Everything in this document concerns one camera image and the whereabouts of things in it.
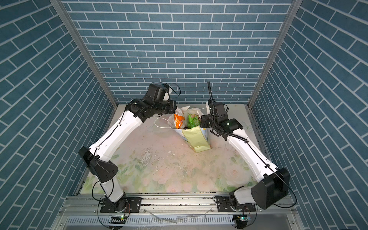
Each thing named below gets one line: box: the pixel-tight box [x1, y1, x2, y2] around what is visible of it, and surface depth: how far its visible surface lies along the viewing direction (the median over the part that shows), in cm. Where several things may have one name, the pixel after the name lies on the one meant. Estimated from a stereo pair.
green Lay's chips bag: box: [187, 113, 201, 129], surface depth 89 cm
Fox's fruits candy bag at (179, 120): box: [173, 106, 185, 130], surface depth 75 cm
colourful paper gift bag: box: [154, 105, 212, 153], surface depth 82 cm
